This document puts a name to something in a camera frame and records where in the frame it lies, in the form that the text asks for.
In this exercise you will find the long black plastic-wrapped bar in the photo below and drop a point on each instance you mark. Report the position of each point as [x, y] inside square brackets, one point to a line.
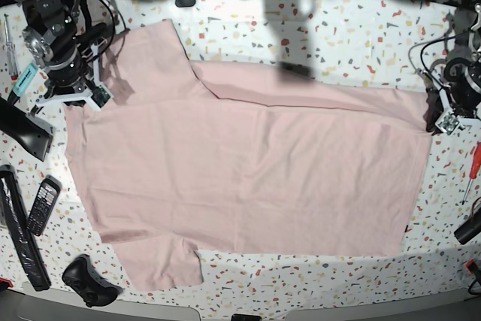
[16, 222]

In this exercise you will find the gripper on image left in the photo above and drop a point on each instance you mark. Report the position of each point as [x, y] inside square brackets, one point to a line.
[75, 80]

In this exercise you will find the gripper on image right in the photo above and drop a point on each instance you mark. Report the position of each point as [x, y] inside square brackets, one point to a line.
[455, 108]

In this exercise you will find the black JVC remote control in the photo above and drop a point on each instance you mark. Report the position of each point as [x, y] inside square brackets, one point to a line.
[45, 200]

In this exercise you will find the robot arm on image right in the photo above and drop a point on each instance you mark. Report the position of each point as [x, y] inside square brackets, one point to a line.
[465, 54]

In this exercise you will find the black game controller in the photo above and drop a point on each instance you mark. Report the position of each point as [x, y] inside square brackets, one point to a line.
[88, 284]

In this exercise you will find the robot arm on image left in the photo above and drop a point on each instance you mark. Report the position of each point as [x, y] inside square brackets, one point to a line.
[68, 48]

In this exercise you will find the black cylinder tool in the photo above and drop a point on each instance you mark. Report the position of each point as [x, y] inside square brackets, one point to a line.
[468, 230]

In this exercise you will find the teal highlighter marker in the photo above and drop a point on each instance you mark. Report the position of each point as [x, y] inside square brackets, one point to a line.
[22, 83]

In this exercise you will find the pink T-shirt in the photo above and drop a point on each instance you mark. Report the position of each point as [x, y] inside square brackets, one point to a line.
[242, 158]

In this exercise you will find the red handle screwdriver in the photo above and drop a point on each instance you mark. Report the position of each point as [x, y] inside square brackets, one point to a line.
[475, 166]

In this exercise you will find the clear handle screwdriver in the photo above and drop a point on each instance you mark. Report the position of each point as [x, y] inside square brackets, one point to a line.
[12, 63]

